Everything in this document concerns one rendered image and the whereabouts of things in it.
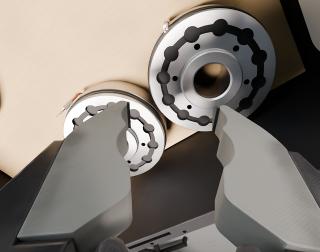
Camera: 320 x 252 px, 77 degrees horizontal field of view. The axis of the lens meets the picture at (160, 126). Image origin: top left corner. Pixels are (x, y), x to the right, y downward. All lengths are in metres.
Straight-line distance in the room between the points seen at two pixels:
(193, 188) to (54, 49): 0.18
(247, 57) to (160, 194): 0.14
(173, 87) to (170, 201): 0.10
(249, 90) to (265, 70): 0.02
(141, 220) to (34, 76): 0.17
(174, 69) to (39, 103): 0.15
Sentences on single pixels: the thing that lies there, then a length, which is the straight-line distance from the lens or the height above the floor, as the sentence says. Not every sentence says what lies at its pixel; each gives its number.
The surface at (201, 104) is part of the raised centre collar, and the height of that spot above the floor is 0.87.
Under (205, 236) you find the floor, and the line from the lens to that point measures 2.12.
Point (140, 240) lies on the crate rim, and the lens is 0.20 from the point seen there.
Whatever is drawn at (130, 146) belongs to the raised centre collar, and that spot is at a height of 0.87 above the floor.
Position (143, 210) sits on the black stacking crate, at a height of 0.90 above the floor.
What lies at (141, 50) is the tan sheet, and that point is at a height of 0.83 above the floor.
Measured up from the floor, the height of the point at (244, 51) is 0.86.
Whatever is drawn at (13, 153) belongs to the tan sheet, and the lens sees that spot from 0.32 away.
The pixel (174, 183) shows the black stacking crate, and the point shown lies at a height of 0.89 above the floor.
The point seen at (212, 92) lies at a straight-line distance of 0.18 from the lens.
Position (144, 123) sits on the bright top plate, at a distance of 0.19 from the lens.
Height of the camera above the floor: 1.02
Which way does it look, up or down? 58 degrees down
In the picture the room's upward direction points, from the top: 176 degrees counter-clockwise
